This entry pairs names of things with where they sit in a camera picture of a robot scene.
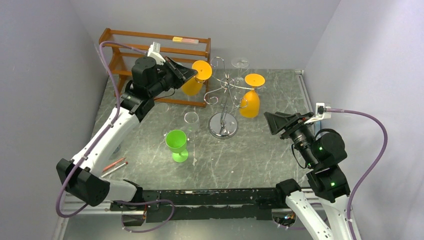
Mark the wooden shelf rack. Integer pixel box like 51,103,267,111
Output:
98,28,212,96

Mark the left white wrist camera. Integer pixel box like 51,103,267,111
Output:
147,42,165,65

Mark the chrome wine glass rack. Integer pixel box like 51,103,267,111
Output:
203,56,252,140

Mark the yellow pink eraser bar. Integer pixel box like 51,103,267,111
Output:
172,36,199,45

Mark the orange plastic goblet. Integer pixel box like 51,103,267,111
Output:
239,73,266,118
181,60,213,96

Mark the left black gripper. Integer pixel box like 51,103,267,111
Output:
150,57,199,98

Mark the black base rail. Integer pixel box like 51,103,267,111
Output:
109,187,306,223

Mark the clear wine glass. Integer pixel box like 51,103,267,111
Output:
231,57,250,84

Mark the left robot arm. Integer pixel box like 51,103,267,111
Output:
56,56,198,210

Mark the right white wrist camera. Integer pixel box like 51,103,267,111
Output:
305,102,332,124

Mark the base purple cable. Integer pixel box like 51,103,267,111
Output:
120,199,176,234

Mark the silver pen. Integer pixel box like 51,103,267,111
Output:
100,161,128,178

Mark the green plastic goblet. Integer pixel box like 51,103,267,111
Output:
165,129,189,163

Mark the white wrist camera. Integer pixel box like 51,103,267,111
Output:
147,42,165,65
305,102,332,124

